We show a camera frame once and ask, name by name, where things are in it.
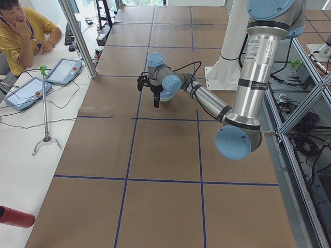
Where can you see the blue teach pendant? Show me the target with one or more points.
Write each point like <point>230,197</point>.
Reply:
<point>26,95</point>
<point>64,71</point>

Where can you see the green ceramic bowl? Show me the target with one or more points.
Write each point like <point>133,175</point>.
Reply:
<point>166,98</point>

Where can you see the blue teach pendant near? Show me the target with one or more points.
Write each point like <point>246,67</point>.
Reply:
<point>26,95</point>

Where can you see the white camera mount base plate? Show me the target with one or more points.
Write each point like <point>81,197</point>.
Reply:
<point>223,78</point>

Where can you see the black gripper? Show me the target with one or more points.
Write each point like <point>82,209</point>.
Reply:
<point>155,90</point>

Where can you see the white camera mast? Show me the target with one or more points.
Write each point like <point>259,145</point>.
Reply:
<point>236,31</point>

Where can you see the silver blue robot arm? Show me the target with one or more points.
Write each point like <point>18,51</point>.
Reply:
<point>269,23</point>

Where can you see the person in yellow shirt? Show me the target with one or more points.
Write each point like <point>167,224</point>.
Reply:
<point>25,33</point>

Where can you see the blue teach pendant far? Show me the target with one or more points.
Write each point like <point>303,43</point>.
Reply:
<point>64,71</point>

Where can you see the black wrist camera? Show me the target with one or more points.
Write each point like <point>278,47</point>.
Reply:
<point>142,81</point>

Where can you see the aluminium frame post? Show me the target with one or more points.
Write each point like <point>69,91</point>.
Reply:
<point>71,19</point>

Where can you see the black keyboard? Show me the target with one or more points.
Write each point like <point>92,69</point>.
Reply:
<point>69,37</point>

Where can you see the green handled reacher grabber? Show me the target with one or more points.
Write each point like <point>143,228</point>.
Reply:
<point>47,137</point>

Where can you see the aluminium side frame rail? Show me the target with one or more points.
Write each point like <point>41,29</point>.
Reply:
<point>297,127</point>

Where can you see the blue ceramic bowl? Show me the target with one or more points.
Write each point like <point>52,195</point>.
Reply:
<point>166,94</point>

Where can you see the red cylinder bottle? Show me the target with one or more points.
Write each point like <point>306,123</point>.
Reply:
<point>16,218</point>

